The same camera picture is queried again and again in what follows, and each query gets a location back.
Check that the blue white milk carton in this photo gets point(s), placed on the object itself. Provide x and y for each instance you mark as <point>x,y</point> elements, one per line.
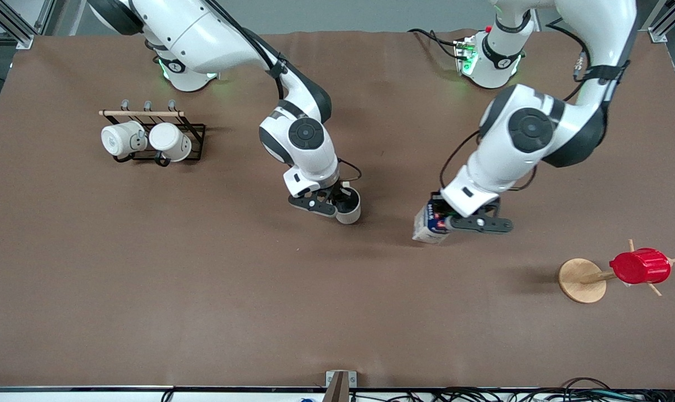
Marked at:
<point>426,231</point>

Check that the aluminium frame profile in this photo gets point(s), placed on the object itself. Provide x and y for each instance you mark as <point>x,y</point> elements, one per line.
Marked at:
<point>658,33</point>
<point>13,28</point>

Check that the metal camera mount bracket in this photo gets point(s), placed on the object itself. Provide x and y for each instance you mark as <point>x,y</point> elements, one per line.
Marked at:
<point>337,388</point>

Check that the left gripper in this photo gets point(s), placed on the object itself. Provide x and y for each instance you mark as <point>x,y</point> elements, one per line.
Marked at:
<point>439,213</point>

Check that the gray mug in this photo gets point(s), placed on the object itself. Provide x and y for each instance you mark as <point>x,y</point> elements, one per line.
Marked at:
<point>349,215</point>

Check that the red plastic cup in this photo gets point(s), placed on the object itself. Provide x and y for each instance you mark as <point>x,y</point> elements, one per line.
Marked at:
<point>638,267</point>

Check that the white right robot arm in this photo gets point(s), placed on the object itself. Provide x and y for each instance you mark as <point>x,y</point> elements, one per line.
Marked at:
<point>203,33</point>

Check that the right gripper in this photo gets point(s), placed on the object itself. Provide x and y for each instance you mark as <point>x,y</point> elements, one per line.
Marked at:
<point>341,196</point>

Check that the wooden mug tree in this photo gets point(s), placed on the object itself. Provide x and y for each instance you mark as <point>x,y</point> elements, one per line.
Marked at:
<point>580,282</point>

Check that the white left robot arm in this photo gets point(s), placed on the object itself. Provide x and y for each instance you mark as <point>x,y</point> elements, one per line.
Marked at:
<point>532,128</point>

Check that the white ceramic mug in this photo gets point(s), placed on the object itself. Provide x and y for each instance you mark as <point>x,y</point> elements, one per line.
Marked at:
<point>170,139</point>
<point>119,139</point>

